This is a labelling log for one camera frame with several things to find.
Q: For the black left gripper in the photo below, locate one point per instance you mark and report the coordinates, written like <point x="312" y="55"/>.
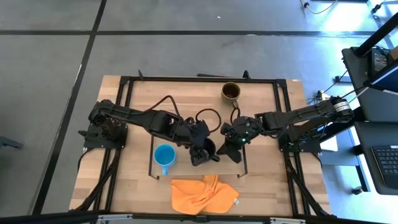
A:
<point x="197" y="133"/>

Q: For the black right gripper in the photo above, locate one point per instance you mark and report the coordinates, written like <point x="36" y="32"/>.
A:
<point x="242" y="130"/>

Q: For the black mug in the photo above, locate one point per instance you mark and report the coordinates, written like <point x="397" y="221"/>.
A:
<point x="214" y="146"/>

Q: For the blue mug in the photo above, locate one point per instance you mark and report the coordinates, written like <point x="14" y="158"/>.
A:
<point x="164" y="155"/>

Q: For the brown glazed mug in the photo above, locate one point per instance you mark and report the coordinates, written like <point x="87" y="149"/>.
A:
<point x="230" y="91"/>

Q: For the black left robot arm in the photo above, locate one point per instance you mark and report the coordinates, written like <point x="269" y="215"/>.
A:
<point x="140" y="119"/>

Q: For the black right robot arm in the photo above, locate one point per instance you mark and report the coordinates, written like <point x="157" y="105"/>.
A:
<point x="311" y="115"/>

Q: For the orange fluffy cloth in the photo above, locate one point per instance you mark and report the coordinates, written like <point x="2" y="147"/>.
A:
<point x="199" y="196"/>

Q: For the white power strip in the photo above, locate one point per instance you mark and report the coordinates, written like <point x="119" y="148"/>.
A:
<point x="322" y="95"/>

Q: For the black caster wheel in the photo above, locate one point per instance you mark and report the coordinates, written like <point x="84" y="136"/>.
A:
<point x="357" y="190"/>

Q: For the grey keyboard desk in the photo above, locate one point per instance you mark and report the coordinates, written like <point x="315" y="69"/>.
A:
<point x="365" y="168"/>

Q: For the black metal crossbar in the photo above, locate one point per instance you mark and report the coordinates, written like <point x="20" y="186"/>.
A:
<point x="62" y="217"/>

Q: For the black keyboard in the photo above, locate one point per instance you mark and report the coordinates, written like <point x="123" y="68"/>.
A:
<point x="388" y="165"/>

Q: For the black monitor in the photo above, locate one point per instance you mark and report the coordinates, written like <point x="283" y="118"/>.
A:
<point x="385" y="79"/>

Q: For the black device box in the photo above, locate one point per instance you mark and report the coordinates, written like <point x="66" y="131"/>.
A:
<point x="379" y="62"/>

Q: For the black metal pole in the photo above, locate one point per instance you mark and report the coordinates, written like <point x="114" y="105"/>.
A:
<point x="376" y="35"/>

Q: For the grey furniture foot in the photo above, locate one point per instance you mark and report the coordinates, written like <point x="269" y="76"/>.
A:
<point x="9" y="142"/>

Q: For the black aluminium table frame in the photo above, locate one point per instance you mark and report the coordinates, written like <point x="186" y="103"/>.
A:
<point x="202" y="79"/>

